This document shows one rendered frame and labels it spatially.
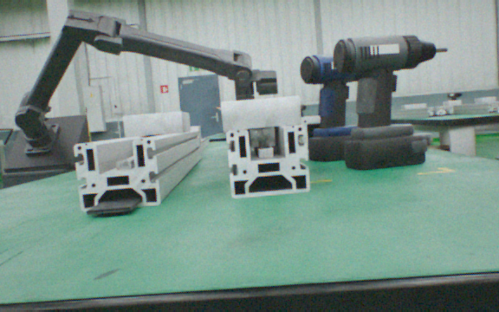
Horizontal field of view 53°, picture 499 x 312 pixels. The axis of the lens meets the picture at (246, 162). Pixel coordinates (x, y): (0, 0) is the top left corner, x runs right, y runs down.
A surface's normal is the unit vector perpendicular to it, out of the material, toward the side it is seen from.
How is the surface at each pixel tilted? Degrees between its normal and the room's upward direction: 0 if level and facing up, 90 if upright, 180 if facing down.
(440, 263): 0
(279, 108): 90
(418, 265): 0
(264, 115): 90
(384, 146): 90
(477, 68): 90
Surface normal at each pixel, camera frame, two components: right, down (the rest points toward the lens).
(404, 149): 0.19, 0.06
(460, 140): -0.07, 0.08
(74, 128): -0.12, -0.65
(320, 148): -0.92, 0.11
